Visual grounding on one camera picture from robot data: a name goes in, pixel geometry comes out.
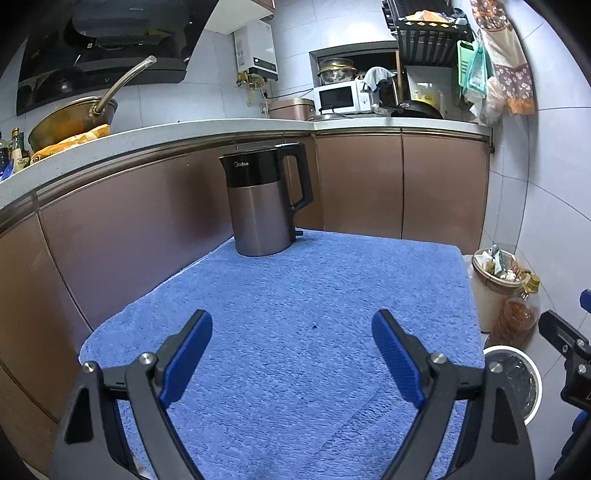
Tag brown full waste bin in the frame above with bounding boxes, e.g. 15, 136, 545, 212
471, 249, 532, 334

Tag pot with gold lid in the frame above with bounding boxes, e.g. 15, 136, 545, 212
316, 58, 358, 85

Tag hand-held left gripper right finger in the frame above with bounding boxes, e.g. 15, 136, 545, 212
372, 309, 536, 480

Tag person's right hand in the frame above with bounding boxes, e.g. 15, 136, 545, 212
561, 410, 591, 462

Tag white water heater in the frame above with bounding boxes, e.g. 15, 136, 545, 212
233, 19, 280, 81

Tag white kitchen countertop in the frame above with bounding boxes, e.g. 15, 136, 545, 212
0, 115, 492, 208

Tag white microwave oven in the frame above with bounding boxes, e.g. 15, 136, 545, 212
315, 79, 375, 114

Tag cooking oil bottle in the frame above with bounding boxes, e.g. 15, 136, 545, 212
496, 272, 542, 350

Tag black frying pan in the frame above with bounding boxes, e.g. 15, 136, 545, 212
376, 100, 443, 120

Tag long brown cabinet front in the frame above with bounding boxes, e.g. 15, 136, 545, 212
39, 134, 319, 330

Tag hanging plastic bags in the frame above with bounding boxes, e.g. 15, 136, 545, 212
464, 76, 504, 125

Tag grey waste bin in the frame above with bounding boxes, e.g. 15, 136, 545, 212
482, 346, 543, 425

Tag floral apron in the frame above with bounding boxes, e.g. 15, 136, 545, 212
471, 0, 536, 115

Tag blue towel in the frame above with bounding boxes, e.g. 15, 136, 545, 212
78, 229, 485, 480

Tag mixed packaging waste heap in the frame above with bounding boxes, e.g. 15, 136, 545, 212
475, 244, 532, 282

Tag group of sauce bottles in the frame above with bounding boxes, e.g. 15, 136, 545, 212
0, 128, 31, 181

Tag yellow bottle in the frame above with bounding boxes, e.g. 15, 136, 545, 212
411, 83, 439, 108

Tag black dish rack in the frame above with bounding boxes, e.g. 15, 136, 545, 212
382, 0, 474, 68

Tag grey black electric kettle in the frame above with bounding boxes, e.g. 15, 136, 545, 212
218, 143, 315, 257

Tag yellow food packet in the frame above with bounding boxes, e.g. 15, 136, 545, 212
30, 124, 112, 164

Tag brown cabinet door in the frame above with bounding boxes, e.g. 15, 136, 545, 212
316, 129, 404, 238
401, 129, 490, 254
0, 194, 93, 462

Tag grey cloth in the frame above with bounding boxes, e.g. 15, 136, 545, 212
362, 66, 397, 90

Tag snack packets on rack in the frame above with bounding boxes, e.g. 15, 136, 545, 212
406, 10, 451, 23

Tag black countertop appliance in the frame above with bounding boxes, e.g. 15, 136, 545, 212
378, 78, 400, 107

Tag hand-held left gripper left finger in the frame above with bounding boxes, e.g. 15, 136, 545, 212
52, 309, 214, 480

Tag black range hood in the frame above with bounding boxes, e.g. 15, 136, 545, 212
16, 0, 218, 116

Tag brass wok with handle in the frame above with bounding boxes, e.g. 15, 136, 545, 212
28, 55, 158, 151

